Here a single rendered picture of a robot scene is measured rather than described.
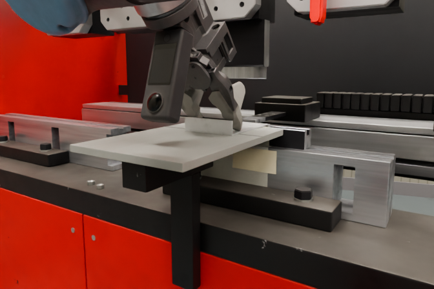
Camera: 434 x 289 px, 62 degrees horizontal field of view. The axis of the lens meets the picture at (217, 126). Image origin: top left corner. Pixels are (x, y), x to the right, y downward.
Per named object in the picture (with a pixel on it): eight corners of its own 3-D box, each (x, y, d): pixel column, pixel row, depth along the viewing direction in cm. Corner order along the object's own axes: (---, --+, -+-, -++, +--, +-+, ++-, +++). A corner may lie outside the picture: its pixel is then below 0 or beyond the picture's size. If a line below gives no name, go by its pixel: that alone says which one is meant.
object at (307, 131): (199, 137, 67) (199, 121, 67) (208, 135, 70) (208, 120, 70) (304, 149, 57) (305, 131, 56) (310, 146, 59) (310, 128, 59)
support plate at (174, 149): (70, 151, 46) (69, 144, 46) (192, 126, 68) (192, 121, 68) (183, 173, 36) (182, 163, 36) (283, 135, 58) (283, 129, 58)
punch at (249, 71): (212, 78, 65) (212, 23, 64) (218, 78, 67) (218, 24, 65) (263, 79, 60) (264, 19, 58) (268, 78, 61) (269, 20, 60)
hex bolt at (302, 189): (290, 200, 53) (290, 189, 53) (297, 195, 55) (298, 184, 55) (309, 203, 52) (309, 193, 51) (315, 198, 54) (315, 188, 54)
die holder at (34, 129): (-6, 146, 106) (-9, 114, 105) (15, 143, 111) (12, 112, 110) (112, 171, 79) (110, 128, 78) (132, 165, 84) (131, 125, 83)
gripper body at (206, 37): (240, 55, 53) (210, -22, 45) (216, 97, 48) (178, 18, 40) (197, 57, 57) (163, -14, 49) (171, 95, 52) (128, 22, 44)
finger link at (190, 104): (217, 106, 61) (209, 64, 54) (202, 132, 58) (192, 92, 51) (201, 102, 62) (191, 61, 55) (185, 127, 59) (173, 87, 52)
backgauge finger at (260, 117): (219, 127, 71) (219, 101, 70) (273, 114, 92) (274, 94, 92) (276, 132, 64) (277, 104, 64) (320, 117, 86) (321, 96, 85)
